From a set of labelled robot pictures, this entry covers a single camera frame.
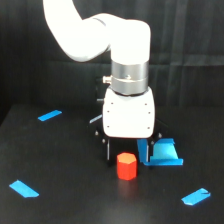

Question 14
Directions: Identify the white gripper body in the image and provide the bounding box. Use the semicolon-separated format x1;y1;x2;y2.
101;87;155;139

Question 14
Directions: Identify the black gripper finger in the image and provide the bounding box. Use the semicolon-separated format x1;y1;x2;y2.
102;137;112;166
146;138;155;162

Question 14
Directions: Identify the red hexagonal block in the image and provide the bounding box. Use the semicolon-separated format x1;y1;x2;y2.
117;153;137;181

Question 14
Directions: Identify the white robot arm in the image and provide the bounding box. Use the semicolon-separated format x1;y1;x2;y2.
43;0;163;166

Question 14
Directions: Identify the blue taped square marker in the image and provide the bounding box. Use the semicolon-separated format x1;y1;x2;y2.
137;138;184;166

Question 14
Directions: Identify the blue tape strip far left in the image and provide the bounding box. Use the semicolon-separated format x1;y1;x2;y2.
38;110;62;122

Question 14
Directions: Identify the blue tape strip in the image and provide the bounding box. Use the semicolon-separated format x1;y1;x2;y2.
38;110;62;122
9;180;39;198
181;188;211;206

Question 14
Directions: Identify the black backdrop curtain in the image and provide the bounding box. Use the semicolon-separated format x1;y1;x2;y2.
0;0;224;123

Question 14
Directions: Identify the blue tape strip near right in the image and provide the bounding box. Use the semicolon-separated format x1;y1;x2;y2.
181;188;211;206

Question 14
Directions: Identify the blue tape strip near left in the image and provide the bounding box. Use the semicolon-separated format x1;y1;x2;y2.
9;180;39;198

